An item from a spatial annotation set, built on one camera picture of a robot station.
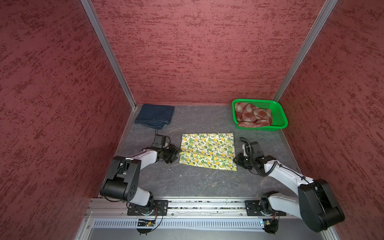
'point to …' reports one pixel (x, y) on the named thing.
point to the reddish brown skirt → (247, 115)
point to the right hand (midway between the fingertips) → (233, 163)
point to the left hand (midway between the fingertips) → (181, 155)
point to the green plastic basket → (279, 120)
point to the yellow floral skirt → (211, 150)
